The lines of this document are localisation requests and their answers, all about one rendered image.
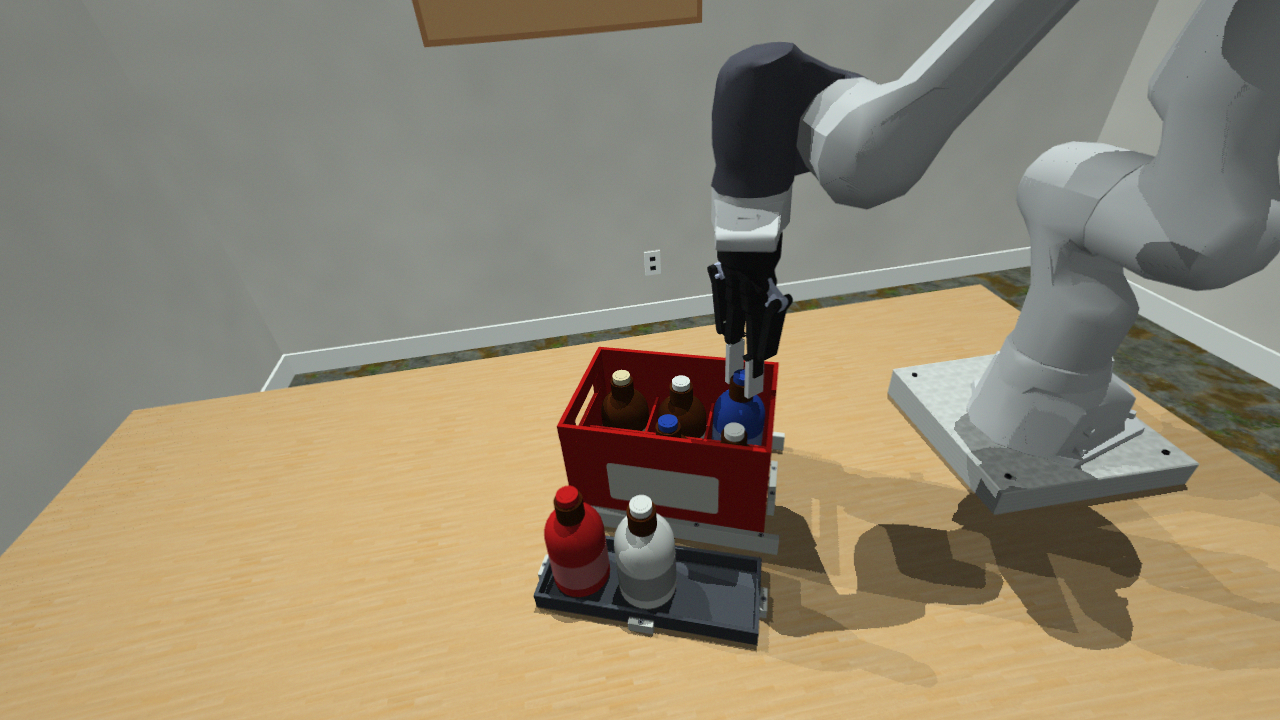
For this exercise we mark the brown bottle with blue cap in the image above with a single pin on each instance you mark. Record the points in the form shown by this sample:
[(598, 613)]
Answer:
[(668, 425)]

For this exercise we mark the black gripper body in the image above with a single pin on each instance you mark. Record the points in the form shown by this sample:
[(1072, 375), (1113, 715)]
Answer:
[(761, 267)]

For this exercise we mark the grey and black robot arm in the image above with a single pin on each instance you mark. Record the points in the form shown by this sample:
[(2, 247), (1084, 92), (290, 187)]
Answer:
[(1204, 214)]

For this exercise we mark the brown bottle with white cap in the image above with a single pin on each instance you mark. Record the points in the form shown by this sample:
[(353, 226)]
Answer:
[(687, 408), (734, 433)]

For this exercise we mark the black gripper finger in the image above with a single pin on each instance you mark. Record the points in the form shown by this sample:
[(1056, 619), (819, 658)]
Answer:
[(733, 331), (771, 331)]

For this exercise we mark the brown glass bottle with cream cap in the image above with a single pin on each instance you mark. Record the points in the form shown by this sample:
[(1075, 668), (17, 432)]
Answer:
[(624, 407)]

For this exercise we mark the blue bottle with light blue label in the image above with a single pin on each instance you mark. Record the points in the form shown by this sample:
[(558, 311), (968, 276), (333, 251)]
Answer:
[(733, 406)]

